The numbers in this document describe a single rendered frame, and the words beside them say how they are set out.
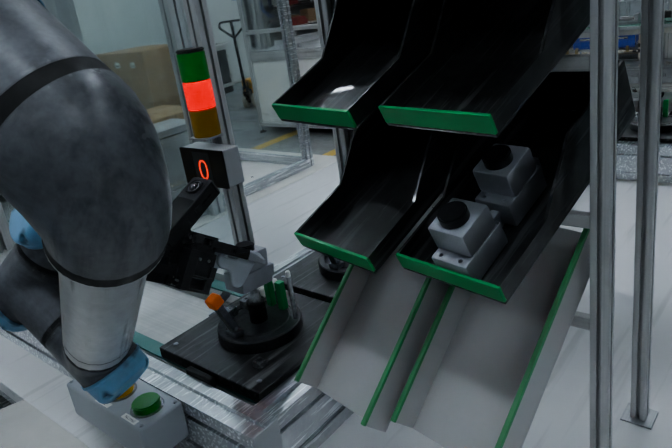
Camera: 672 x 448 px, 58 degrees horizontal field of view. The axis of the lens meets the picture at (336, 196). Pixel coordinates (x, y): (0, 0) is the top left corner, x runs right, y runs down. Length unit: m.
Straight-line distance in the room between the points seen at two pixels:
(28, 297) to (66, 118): 0.42
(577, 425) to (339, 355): 0.36
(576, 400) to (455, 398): 0.31
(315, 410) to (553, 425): 0.34
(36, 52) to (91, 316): 0.25
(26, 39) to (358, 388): 0.55
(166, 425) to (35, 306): 0.26
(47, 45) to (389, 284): 0.52
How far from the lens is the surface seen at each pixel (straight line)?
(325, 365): 0.83
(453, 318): 0.75
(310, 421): 0.92
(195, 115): 1.11
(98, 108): 0.43
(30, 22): 0.47
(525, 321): 0.72
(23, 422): 1.22
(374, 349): 0.79
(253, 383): 0.91
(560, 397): 1.01
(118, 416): 0.96
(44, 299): 0.80
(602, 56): 0.62
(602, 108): 0.62
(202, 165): 1.13
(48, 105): 0.42
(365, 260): 0.65
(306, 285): 1.13
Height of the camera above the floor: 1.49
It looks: 19 degrees down
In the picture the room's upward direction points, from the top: 8 degrees counter-clockwise
